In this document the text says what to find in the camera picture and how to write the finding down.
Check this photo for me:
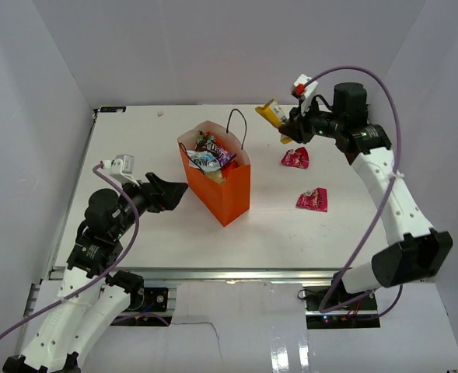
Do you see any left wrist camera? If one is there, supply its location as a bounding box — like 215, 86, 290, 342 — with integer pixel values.
109, 154, 140, 186

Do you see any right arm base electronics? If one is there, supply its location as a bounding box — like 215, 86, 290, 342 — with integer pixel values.
296, 286, 380, 330

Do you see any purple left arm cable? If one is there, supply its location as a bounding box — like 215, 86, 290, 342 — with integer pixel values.
0, 162, 140, 362

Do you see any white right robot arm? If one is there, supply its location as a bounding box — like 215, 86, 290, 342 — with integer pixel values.
278, 75, 453, 310

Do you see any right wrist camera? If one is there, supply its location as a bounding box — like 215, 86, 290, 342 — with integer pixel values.
291, 74, 318, 116

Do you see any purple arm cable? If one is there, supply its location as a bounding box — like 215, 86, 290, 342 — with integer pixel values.
304, 65, 404, 322
0, 162, 140, 362

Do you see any yellow snack packet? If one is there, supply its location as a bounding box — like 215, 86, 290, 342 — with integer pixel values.
255, 99, 288, 131

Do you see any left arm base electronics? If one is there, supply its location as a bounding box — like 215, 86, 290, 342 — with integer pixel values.
113, 287, 169, 326

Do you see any cassava chips bag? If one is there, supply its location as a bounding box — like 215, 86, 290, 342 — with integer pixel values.
205, 161, 237, 185

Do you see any pink snack packet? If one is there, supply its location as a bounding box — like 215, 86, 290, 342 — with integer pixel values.
296, 187, 328, 212
281, 147, 309, 169

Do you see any orange paper bag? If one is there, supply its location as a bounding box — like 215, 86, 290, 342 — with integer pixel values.
177, 121, 250, 226

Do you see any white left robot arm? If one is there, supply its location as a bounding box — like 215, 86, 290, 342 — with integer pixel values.
2, 173, 188, 372

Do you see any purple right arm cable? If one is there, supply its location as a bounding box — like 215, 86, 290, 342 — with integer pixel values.
304, 65, 404, 322

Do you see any silver candy wrapper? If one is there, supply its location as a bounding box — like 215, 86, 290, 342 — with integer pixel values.
186, 150, 222, 173

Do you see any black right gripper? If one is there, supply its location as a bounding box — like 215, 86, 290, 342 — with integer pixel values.
280, 97, 344, 145

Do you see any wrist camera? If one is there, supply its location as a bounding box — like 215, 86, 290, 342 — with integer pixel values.
109, 154, 140, 186
291, 74, 318, 116

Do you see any blue table label left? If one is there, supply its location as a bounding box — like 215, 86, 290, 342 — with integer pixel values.
100, 106, 127, 113

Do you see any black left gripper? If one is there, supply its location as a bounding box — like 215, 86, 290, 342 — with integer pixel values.
112, 172, 188, 238

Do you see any brown purple M&M's packet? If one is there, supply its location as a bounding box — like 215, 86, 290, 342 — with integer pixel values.
195, 131, 214, 153

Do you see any aluminium table frame rail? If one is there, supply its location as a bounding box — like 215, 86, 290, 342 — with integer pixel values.
18, 104, 420, 350

